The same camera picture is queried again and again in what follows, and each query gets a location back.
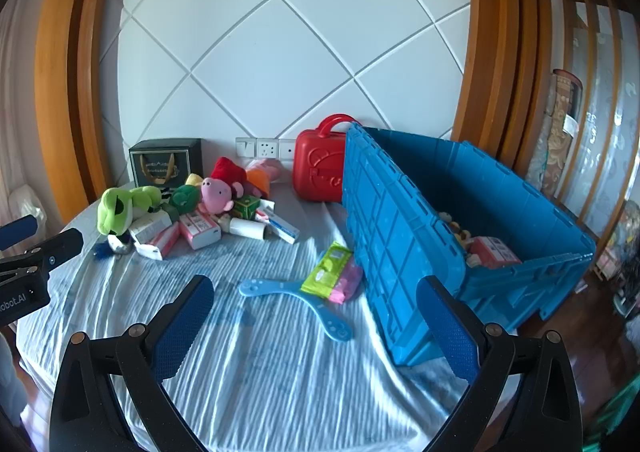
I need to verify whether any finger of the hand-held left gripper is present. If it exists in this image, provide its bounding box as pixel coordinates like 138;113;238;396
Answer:
0;214;39;251
24;228;84;277

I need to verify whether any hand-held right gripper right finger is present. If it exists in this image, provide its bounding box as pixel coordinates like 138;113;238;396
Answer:
416;276;586;452

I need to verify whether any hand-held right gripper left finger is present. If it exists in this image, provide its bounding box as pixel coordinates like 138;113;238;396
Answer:
49;274;216;452

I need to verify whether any green frog plush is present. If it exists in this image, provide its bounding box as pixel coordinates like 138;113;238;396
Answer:
96;186;163;236

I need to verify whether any blue plastic crate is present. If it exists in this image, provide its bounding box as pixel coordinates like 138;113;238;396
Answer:
341;122;597;367

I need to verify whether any blue boomerang toy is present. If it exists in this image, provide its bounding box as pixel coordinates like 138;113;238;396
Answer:
238;278;354;343

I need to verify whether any cardboard tube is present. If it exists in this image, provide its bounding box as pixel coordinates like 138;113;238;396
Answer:
227;217;265;240

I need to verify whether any green wet wipes packet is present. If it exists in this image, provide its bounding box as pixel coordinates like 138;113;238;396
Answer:
301;241;355;297

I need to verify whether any white plastic bag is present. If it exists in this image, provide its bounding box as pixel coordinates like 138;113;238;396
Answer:
9;184;47;233

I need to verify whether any small yellow toy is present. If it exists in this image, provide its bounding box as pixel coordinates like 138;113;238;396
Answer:
440;212;473;245

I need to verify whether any dark green plush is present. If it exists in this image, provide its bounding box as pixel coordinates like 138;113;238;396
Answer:
170;184;201;213

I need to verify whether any pink pig plush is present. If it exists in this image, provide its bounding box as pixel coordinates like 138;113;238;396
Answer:
200;176;246;213

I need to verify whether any green cube box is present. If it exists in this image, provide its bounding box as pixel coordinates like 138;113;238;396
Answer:
234;196;262;220

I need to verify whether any black gift box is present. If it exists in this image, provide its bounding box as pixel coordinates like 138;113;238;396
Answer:
129;138;203;189

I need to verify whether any white blue toothpaste box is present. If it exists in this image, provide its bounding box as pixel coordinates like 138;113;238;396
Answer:
260;209;301;244

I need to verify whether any red plush toy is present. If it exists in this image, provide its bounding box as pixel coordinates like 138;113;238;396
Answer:
210;157;248;183

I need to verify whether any orange pink plush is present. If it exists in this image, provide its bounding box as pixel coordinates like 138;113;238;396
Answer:
244;159;285;198

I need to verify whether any red toy suitcase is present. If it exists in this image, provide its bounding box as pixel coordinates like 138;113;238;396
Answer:
292;113;358;204

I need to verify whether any rolled patterned carpet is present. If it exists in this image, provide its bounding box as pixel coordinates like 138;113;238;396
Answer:
540;69;585;198

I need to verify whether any wooden frosted glass partition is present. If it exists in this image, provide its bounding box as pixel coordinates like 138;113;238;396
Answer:
555;0;640;243

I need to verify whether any curved wooden frame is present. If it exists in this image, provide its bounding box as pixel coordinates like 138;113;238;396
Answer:
450;0;551;188
32;0;136;208

